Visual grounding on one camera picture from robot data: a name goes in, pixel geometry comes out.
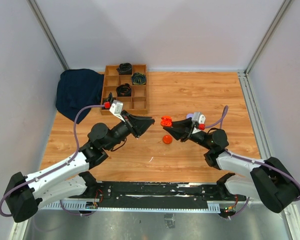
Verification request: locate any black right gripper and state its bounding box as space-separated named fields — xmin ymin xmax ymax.
xmin=163 ymin=117 xmax=213 ymax=151

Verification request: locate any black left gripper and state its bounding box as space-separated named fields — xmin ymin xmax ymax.
xmin=105 ymin=110 xmax=155 ymax=151

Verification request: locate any orange charging case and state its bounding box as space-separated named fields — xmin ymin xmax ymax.
xmin=160 ymin=115 xmax=173 ymax=127
xmin=162 ymin=135 xmax=173 ymax=145

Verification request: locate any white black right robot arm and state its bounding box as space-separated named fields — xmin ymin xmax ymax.
xmin=160 ymin=116 xmax=300 ymax=213

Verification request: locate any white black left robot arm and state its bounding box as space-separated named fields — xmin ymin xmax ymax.
xmin=0 ymin=110 xmax=155 ymax=223

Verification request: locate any wooden compartment tray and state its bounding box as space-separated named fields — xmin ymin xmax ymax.
xmin=101 ymin=63 xmax=149 ymax=115

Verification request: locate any black rolled belt middle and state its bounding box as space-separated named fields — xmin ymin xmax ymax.
xmin=116 ymin=83 xmax=132 ymax=97

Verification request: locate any black rolled belt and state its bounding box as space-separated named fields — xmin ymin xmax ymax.
xmin=116 ymin=62 xmax=133 ymax=75
xmin=116 ymin=83 xmax=132 ymax=97

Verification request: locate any dark rolled belt lower left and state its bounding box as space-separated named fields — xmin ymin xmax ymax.
xmin=102 ymin=92 xmax=116 ymax=109

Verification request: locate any dark green rolled belt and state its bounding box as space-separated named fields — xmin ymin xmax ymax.
xmin=131 ymin=72 xmax=147 ymax=85

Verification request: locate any black rolled belt top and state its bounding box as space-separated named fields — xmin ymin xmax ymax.
xmin=116 ymin=62 xmax=133 ymax=75

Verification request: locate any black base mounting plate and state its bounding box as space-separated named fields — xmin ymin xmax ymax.
xmin=70 ymin=181 xmax=247 ymax=211

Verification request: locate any dark blue cloth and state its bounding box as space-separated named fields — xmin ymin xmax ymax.
xmin=55 ymin=68 xmax=104 ymax=124

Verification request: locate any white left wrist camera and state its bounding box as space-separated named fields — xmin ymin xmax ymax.
xmin=109 ymin=100 xmax=124 ymax=121

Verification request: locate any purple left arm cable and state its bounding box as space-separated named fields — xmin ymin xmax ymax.
xmin=0 ymin=102 xmax=110 ymax=217

